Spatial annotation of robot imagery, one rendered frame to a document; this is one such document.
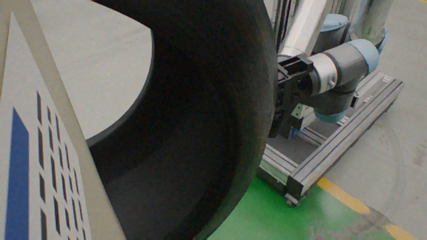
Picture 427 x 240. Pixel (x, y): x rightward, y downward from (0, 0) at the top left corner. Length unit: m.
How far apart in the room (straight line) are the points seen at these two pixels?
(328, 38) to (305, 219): 0.92
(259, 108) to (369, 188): 1.68
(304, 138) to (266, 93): 1.46
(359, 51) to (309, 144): 1.15
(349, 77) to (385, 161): 1.53
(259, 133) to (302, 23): 0.50
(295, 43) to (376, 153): 1.50
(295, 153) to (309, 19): 1.01
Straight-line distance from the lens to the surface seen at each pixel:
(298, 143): 1.73
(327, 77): 0.60
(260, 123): 0.31
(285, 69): 0.56
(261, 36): 0.27
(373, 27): 1.13
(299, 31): 0.77
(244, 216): 1.64
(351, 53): 0.64
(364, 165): 2.05
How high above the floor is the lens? 1.41
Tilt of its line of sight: 42 degrees down
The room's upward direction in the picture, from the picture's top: straight up
